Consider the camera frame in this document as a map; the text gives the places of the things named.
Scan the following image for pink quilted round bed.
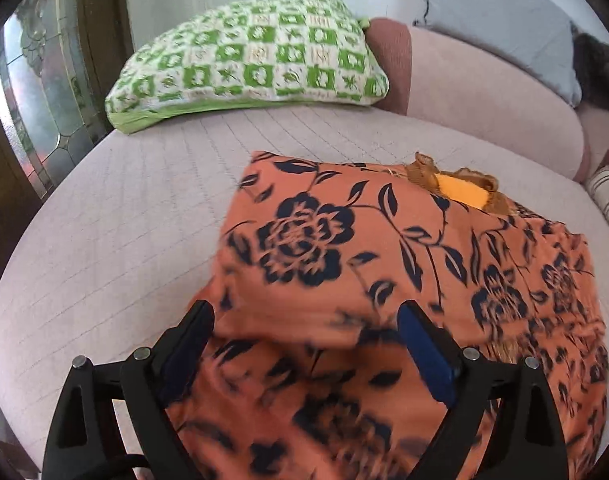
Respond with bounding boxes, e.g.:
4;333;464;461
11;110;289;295
0;105;609;480

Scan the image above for orange black floral garment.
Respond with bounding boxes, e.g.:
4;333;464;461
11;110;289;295
164;150;609;480

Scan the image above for wooden door with stained glass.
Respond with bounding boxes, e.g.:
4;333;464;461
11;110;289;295
0;0;135;281

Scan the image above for grey pillow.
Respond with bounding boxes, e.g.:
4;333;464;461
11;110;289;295
413;0;583;107

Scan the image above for dark furry cushion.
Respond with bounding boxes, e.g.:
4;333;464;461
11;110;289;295
571;32;609;113

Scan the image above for pink backrest cushion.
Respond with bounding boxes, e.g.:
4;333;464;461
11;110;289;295
365;17;592;183
574;102;609;183

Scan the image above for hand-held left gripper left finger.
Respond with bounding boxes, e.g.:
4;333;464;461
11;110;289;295
43;300;218;480

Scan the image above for brown ruffled yellow cloth piece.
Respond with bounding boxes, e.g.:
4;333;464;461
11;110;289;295
403;151;510;216

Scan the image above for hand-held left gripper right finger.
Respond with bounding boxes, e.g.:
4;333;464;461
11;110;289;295
397;300;570;480

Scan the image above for green white checkered pillow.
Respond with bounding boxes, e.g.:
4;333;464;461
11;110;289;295
106;0;390;135

